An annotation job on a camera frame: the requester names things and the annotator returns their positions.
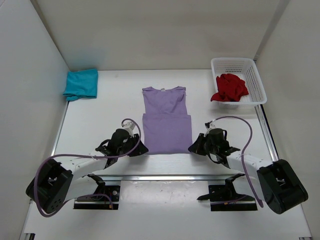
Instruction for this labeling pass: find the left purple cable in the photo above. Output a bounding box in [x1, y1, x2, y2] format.
[33, 118, 142, 218]

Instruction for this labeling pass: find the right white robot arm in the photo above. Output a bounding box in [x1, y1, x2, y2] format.
[188, 128, 309, 214]

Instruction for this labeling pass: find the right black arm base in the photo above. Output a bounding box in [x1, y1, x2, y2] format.
[197, 173, 258, 212]

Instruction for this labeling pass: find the lavender t shirt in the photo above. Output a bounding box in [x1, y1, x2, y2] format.
[142, 86, 193, 155]

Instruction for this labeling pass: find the white plastic laundry basket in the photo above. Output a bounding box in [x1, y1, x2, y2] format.
[210, 57, 267, 109]

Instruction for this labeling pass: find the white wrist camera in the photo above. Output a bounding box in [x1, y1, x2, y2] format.
[121, 121, 136, 138]
[204, 120, 217, 136]

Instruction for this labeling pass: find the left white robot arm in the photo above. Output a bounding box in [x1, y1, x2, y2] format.
[25, 119, 149, 218]

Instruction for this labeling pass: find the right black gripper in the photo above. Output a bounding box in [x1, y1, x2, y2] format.
[189, 133, 219, 157]

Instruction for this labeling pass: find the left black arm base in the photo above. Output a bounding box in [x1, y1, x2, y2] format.
[73, 174, 121, 210]

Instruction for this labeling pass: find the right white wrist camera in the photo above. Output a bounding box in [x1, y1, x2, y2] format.
[204, 120, 217, 136]

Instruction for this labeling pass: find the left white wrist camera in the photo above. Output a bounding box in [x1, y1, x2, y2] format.
[121, 121, 136, 138]

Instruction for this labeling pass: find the red t shirt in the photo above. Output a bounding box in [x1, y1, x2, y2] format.
[210, 73, 249, 102]

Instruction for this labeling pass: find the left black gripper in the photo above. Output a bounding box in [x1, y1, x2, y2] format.
[117, 133, 149, 157]

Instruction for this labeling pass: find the teal t shirt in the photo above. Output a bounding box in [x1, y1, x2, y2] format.
[63, 68, 99, 102]

